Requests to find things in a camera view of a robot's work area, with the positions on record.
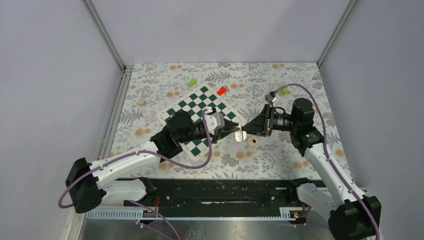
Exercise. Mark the white earbud case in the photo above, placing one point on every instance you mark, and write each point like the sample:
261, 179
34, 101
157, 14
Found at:
240, 136

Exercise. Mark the floral patterned table mat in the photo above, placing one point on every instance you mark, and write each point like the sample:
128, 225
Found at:
247, 84

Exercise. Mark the beige earbud charging case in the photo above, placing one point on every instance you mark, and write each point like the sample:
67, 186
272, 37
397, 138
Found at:
253, 141

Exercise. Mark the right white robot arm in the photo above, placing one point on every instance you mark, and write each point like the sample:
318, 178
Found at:
350, 213

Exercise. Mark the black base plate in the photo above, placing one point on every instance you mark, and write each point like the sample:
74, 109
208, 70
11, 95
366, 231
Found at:
222, 198

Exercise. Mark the red block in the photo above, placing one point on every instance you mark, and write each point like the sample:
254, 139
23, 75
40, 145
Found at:
222, 91

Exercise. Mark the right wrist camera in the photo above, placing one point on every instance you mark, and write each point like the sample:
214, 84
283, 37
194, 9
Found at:
271, 98

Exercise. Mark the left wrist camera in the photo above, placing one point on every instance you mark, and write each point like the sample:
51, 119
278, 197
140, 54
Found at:
214, 121

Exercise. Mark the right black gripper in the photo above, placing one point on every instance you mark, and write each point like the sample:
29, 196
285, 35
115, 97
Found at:
258, 126

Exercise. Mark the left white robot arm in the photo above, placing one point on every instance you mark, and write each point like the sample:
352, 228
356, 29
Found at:
88, 184

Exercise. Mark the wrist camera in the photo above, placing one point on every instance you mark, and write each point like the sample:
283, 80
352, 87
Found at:
214, 121
271, 98

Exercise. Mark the green block left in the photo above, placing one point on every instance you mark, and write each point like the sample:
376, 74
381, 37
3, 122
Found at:
192, 82

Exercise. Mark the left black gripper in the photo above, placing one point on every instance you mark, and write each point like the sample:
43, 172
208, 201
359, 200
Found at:
229, 128

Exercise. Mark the green white chessboard mat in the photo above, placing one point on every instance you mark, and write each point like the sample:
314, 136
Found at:
193, 103

